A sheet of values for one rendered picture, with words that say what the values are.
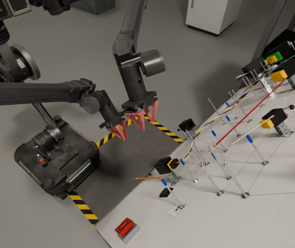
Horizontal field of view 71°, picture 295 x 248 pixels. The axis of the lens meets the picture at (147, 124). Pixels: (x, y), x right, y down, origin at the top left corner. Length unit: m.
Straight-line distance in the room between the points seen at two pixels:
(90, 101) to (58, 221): 1.41
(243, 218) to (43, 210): 1.76
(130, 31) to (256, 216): 0.59
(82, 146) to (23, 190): 0.65
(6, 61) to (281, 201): 1.18
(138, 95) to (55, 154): 1.43
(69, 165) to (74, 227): 0.49
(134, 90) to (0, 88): 0.33
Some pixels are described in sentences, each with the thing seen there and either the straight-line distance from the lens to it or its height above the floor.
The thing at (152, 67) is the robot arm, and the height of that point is 1.43.
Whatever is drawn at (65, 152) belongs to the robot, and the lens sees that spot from 1.92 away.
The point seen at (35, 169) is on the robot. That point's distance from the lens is 1.96.
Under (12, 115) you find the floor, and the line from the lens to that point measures 2.87.
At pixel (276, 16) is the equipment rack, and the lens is 1.35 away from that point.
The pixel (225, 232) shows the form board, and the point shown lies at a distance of 0.47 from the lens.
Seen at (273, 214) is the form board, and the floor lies 1.39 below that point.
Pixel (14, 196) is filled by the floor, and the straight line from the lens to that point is 2.22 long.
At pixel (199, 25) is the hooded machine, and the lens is 4.12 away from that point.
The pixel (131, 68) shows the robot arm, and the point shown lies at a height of 1.44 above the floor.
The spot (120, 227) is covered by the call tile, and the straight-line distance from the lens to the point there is 0.68.
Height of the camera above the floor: 1.77
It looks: 50 degrees down
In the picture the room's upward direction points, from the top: straight up
